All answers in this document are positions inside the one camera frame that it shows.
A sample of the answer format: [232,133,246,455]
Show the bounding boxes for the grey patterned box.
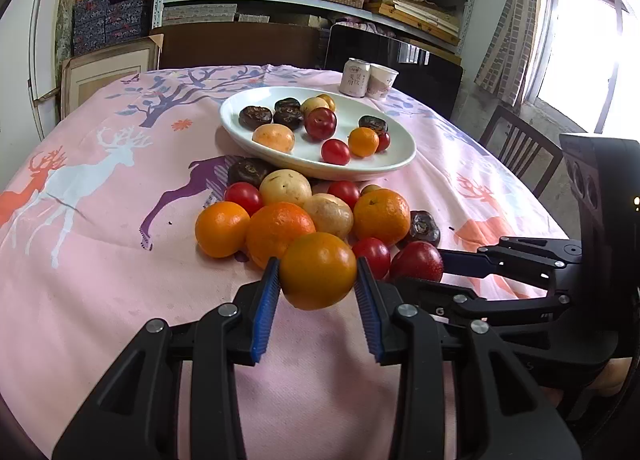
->
[162,4,238,26]

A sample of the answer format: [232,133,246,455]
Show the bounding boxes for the stack of wooden boards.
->
[367,0,463,46]

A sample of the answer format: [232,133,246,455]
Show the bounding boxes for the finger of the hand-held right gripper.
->
[439,237,583,291]
[397,279,571,324]

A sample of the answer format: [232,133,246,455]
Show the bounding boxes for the stack of blue patterned boxes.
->
[72,0,153,57]

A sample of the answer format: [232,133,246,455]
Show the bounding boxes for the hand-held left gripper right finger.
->
[354,256,583,460]

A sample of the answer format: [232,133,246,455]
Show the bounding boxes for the red plum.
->
[304,107,338,142]
[389,240,445,284]

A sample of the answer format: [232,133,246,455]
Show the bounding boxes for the pink folded cloth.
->
[335,15,381,33]

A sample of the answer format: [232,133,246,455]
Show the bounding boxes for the beige framed picture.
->
[61,35,163,118]

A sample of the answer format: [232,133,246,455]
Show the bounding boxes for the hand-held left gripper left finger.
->
[51,256,282,460]

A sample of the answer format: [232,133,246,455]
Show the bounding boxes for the glossy black panel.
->
[324,23,463,121]

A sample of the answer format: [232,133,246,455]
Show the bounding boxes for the white drink can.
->
[339,58,372,97]

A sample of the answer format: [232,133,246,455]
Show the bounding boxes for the brown board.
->
[150,22,326,72]

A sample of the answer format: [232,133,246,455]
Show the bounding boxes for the dark wooden slat chair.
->
[479,105,563,198]

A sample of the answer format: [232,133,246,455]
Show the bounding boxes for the white oval plate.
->
[220,86,417,181]

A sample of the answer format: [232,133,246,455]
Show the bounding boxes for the white paper cup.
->
[366,64,399,100]

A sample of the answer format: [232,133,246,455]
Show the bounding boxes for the bright glass window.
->
[522,0,640,136]

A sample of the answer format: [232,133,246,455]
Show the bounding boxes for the mottled grey board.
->
[54,0,82,63]

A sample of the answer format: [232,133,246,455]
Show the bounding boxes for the pink deer print tablecloth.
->
[0,65,581,458]

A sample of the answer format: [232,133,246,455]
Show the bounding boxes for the white leaning boards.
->
[27,0,68,126]

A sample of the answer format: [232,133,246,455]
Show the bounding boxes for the brick pattern curtain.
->
[474,0,548,106]

